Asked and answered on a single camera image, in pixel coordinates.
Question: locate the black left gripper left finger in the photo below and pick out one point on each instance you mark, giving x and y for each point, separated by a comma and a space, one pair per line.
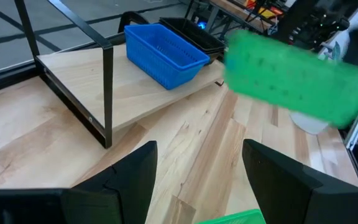
126, 193

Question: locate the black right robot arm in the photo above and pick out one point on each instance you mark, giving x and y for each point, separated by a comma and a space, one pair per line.
309, 25

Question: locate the black curved bracket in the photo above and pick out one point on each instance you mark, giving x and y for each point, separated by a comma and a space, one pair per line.
126, 17

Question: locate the white plant pot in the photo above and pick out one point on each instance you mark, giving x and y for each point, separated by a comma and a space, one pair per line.
306, 124

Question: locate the black plastic basket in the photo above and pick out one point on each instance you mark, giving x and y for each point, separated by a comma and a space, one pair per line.
194, 34
217, 56

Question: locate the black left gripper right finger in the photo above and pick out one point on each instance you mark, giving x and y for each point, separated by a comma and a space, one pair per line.
284, 193

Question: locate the wooden shelf with black frame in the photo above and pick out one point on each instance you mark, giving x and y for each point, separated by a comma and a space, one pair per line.
82, 77

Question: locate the blue plastic basket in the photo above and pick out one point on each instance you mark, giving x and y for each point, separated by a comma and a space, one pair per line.
163, 53

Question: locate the green plastic basket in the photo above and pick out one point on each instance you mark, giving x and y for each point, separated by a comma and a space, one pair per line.
291, 77
238, 217

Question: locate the black table edge frame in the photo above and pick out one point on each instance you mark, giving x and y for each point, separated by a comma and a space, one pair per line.
5, 82

